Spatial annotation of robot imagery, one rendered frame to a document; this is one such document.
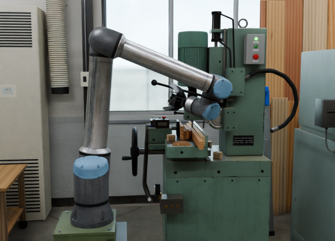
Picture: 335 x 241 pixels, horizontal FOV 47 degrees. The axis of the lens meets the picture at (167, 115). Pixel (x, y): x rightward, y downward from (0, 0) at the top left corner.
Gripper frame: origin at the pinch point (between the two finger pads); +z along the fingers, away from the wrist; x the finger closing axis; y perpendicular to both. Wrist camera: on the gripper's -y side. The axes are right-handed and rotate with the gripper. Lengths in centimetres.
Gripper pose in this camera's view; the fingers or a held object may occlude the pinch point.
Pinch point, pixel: (167, 96)
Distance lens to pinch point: 213.5
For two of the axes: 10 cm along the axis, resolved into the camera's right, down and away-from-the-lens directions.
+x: -2.8, 9.5, 1.0
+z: -6.6, -2.7, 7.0
